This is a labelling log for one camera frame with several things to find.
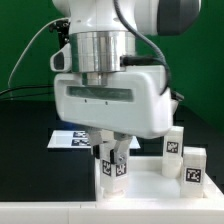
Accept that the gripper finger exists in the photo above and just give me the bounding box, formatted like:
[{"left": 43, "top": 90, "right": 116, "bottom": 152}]
[
  {"left": 110, "top": 133, "right": 132, "bottom": 165},
  {"left": 87, "top": 128, "right": 103, "bottom": 159}
]

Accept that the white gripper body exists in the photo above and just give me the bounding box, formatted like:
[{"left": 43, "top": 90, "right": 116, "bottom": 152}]
[{"left": 54, "top": 65, "right": 173, "bottom": 139}]

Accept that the white square table top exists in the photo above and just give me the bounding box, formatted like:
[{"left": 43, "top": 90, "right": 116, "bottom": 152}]
[{"left": 95, "top": 156, "right": 224, "bottom": 201}]

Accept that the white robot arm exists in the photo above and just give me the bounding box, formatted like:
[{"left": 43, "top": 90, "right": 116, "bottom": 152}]
[{"left": 51, "top": 0, "right": 201, "bottom": 165}]

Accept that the white sheet with tags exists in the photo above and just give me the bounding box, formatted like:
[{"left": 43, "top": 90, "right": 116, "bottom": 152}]
[{"left": 46, "top": 129, "right": 141, "bottom": 150}]

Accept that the black cable on table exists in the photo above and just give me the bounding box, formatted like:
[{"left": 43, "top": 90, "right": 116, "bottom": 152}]
[{"left": 0, "top": 84, "right": 56, "bottom": 100}]

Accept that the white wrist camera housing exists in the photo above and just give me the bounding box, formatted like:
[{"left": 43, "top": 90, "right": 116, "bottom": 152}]
[{"left": 50, "top": 43, "right": 72, "bottom": 72}]

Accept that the grey braided robot cable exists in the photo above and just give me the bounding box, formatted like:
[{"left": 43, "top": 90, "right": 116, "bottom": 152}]
[{"left": 113, "top": 0, "right": 184, "bottom": 101}]

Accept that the white camera cable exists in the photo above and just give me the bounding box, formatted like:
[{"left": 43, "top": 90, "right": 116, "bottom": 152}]
[{"left": 5, "top": 17, "right": 64, "bottom": 98}]

